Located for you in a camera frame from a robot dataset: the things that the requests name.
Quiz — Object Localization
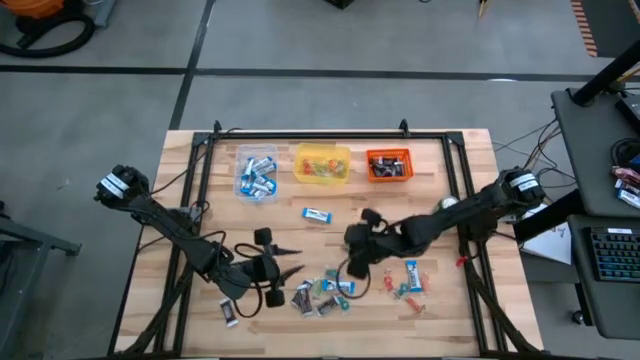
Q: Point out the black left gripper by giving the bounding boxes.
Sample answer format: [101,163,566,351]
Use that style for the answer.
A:
[234,227,306,309]

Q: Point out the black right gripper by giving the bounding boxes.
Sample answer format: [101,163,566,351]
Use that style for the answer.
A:
[343,207,409,280]

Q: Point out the pink wrapped candy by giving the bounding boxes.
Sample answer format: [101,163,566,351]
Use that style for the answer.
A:
[610,165,640,187]

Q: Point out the green soda can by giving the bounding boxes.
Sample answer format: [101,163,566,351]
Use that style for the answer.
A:
[433,194,460,214]

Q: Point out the orange plastic basket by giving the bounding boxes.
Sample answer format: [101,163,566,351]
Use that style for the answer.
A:
[365,148,415,184]

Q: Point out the yellow plastic bin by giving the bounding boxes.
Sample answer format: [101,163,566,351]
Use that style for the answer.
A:
[293,143,353,186]

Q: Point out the clear plastic bin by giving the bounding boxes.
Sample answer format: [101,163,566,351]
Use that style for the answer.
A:
[233,143,280,204]

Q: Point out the white paper sheet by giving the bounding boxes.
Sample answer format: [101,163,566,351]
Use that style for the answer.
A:
[519,199,573,265]

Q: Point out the grey keyboard desk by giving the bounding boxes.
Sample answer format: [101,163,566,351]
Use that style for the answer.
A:
[567,214,640,341]

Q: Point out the backlit black keyboard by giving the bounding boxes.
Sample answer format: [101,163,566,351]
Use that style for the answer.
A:
[589,227,640,282]

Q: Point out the grey metal table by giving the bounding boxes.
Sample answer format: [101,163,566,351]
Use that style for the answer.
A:
[0,199,82,359]

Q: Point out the black slanted beam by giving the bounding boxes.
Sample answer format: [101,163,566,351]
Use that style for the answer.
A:
[571,39,640,107]

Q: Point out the grey metal table leg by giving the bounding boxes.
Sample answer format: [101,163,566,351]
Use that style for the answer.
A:
[92,0,119,29]

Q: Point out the black mat orange striped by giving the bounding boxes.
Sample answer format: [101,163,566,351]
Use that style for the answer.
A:
[570,0,640,58]

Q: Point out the orange shop vacuum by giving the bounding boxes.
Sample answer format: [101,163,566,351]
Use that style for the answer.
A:
[12,0,66,20]

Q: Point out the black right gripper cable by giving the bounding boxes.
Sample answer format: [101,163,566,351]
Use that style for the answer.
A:
[335,257,372,301]

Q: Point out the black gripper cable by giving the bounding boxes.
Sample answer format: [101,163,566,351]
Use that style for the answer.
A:
[232,242,274,320]
[335,257,372,301]

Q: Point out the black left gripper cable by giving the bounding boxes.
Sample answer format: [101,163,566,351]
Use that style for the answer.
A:
[232,242,274,320]

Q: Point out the black aluminium table frame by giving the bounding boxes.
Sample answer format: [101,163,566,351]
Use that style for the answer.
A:
[107,119,541,359]

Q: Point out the black floor cables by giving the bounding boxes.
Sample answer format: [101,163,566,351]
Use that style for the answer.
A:
[492,117,576,181]

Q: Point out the black coiled cable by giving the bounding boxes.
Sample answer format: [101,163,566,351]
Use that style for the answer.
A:
[609,138,640,169]

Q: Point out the black vacuum hose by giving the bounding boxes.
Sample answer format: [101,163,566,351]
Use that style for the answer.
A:
[0,10,96,59]

